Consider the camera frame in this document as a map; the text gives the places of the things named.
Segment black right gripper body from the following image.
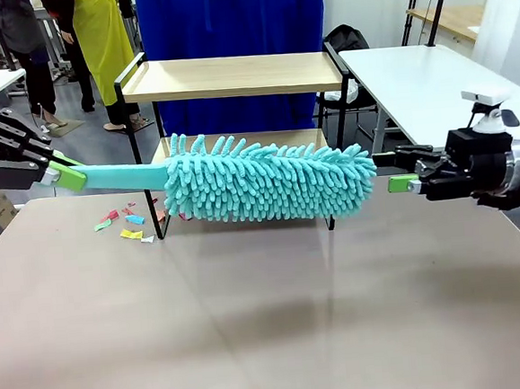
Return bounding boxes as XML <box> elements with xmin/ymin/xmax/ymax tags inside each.
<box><xmin>441</xmin><ymin>123</ymin><xmax>518</xmax><ymax>201</ymax></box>

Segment person in dark clothes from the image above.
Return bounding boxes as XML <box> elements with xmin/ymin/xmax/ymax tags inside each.
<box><xmin>0</xmin><ymin>0</ymin><xmax>74</xmax><ymax>135</ymax></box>

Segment teal chenille duster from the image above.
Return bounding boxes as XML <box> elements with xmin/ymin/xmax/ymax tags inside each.
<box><xmin>73</xmin><ymin>116</ymin><xmax>383</xmax><ymax>240</ymax></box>

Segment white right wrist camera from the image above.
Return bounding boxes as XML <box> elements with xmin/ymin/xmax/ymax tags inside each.
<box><xmin>460</xmin><ymin>85</ymin><xmax>520</xmax><ymax>137</ymax></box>

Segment black stand pole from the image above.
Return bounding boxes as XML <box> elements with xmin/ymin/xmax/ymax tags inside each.
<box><xmin>422</xmin><ymin>0</ymin><xmax>460</xmax><ymax>49</ymax></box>

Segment white plastic bag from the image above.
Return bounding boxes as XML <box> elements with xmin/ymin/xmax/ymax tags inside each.
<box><xmin>322</xmin><ymin>78</ymin><xmax>361</xmax><ymax>107</ymax></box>

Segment black frame wooden two-tier shelf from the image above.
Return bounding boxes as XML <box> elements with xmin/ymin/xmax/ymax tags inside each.
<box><xmin>111</xmin><ymin>35</ymin><xmax>366</xmax><ymax>247</ymax></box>

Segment black tripod legs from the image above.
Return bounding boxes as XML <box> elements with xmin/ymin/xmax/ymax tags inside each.
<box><xmin>397</xmin><ymin>0</ymin><xmax>432</xmax><ymax>49</ymax></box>

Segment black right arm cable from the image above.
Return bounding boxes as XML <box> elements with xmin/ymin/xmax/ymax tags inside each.
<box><xmin>472</xmin><ymin>169</ymin><xmax>520</xmax><ymax>215</ymax></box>

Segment grey floor mat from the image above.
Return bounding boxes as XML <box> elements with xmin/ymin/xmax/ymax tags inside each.
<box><xmin>45</xmin><ymin>116</ymin><xmax>88</xmax><ymax>139</ymax></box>

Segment person in blue hoodie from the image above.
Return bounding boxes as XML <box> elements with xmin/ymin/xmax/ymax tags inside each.
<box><xmin>134</xmin><ymin>0</ymin><xmax>337</xmax><ymax>141</ymax></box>

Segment white side table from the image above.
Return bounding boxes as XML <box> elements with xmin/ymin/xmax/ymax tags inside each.
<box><xmin>336</xmin><ymin>36</ymin><xmax>520</xmax><ymax>193</ymax></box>

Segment black chair with bag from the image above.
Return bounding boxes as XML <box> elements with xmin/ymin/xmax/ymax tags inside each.
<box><xmin>312</xmin><ymin>21</ymin><xmax>390</xmax><ymax>148</ymax></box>

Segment person in yellow apron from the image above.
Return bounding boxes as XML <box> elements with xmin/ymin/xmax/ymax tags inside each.
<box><xmin>44</xmin><ymin>0</ymin><xmax>155</xmax><ymax>139</ymax></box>

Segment wooden desk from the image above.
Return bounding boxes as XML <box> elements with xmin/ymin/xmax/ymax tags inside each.
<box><xmin>405</xmin><ymin>2</ymin><xmax>489</xmax><ymax>49</ymax></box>

